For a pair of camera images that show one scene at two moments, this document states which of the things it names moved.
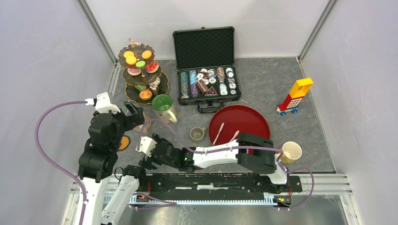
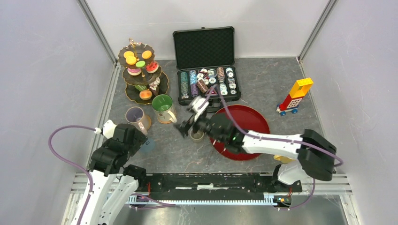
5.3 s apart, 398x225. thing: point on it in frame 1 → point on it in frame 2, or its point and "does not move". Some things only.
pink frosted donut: (133, 71) does not move
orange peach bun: (145, 94) does not move
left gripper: (136, 118) → (139, 139)
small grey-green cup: (197, 133) does not move
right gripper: (147, 161) → (185, 125)
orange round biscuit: (131, 60) does not move
